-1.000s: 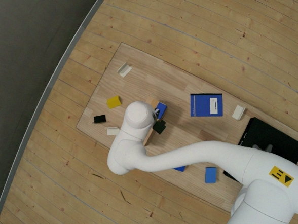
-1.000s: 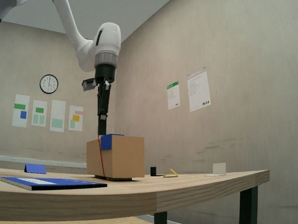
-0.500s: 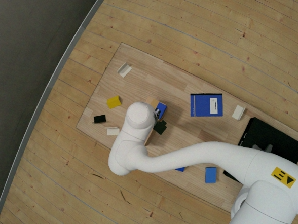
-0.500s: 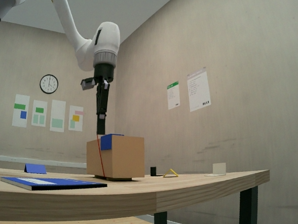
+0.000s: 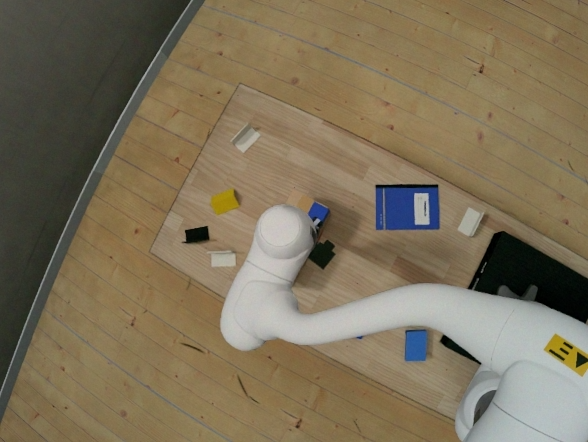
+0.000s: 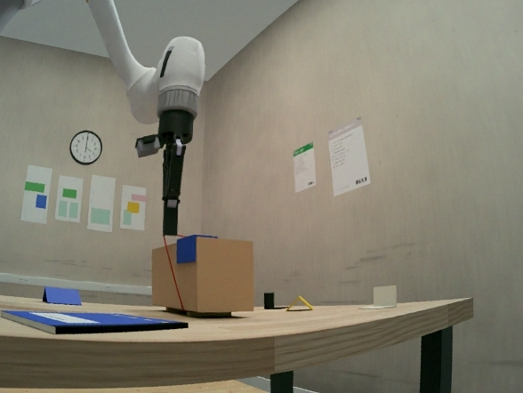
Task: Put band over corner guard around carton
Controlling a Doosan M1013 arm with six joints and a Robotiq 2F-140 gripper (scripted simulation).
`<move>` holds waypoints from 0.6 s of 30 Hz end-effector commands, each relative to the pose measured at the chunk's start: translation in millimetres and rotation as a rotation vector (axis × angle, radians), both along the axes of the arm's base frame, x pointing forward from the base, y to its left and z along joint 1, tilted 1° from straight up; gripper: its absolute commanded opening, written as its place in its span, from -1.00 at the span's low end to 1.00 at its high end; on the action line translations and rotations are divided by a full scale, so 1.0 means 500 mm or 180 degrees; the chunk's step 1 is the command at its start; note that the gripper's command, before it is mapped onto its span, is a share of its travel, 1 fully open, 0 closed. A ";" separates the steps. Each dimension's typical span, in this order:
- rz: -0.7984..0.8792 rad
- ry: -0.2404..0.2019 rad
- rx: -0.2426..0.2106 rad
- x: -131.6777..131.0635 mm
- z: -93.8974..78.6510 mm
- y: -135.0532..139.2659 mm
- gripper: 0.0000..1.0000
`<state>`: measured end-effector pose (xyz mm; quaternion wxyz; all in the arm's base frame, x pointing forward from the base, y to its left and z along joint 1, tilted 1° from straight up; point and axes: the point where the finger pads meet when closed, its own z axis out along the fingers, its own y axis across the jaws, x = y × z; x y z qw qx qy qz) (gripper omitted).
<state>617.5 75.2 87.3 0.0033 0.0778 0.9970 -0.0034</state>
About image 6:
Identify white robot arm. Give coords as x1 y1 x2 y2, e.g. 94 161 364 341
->
0 0 205 158

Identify blue notebook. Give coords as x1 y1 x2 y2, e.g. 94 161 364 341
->
1 310 189 334

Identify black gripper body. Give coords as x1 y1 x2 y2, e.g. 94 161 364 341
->
158 110 194 162

